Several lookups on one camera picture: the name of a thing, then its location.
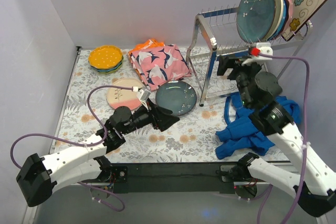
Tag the orange cloth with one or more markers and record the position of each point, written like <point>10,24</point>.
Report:
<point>150,43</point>

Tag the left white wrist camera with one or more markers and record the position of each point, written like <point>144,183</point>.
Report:
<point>142,94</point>

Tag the light blue plate in rack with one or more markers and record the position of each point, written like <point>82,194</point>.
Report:
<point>282,21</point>

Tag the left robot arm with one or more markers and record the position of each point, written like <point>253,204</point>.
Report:
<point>40,177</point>

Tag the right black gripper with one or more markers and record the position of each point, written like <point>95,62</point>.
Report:
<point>233,67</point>

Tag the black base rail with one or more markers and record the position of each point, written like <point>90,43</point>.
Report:
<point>173,177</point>

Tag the pink plate in rack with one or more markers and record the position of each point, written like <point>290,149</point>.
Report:
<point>289,13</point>

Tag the blue cloth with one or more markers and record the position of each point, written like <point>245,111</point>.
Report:
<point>240,132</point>

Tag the blue polka dot plate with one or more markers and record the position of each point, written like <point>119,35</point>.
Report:
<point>118,66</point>

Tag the cream and pink plate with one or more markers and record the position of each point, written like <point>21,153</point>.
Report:
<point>121,97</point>

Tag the floral table mat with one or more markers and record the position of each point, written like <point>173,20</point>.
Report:
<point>191,139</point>

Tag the cream rimmed plate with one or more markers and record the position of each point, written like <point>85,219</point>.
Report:
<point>279,8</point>

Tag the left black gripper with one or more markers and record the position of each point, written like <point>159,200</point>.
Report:
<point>154,115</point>

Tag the green polka dot plate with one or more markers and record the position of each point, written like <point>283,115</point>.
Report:
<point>107,73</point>

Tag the pink bird print cloth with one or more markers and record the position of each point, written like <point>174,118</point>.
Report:
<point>158,65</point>

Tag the dark teal plate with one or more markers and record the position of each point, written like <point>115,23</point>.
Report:
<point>176,96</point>
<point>254,19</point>

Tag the dark teal plate on table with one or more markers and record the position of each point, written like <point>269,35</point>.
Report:
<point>176,96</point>

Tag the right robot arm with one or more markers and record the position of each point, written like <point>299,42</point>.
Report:
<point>267,123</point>

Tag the yellow polka dot plate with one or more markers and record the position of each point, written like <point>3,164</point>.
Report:
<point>105,57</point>

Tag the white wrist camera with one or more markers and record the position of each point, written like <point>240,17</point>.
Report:
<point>142,94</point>
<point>259,53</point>

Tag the steel dish rack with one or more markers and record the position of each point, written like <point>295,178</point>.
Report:
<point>214,34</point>

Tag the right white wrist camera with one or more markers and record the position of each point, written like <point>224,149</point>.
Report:
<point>259,53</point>

